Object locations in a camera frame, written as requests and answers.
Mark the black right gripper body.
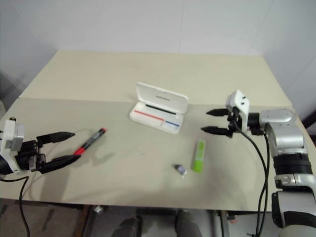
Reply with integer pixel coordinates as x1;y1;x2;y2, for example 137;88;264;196
226;108;244;139

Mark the black marker with red cap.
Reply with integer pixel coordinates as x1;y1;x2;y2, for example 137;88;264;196
74;127;107;156

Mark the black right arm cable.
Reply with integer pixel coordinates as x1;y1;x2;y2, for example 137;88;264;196
233;112;271;237

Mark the green translucent highlighter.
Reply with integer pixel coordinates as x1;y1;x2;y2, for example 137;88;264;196
191;139;206;173

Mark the dark rounded shape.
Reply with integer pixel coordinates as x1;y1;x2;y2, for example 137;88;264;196
112;216;143;237
174;209;198;237

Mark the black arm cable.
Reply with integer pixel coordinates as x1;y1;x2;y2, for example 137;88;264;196
233;112;271;237
0;175;32;237

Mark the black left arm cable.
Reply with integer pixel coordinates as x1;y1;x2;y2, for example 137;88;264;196
0;175;32;237

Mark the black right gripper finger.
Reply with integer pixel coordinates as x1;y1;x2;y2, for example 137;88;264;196
206;108;229;117
201;125;230;136

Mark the white open pencil case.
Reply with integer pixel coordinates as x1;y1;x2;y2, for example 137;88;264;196
128;81;190;135

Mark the grey metal table frame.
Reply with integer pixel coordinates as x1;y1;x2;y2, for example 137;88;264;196
79;204;238;237

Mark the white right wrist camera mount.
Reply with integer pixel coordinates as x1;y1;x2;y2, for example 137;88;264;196
226;90;251;131

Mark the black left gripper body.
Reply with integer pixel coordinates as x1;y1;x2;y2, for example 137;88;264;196
15;139;47;173

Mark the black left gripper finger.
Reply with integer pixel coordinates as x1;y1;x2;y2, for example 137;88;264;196
39;155;82;175
36;132;76;148

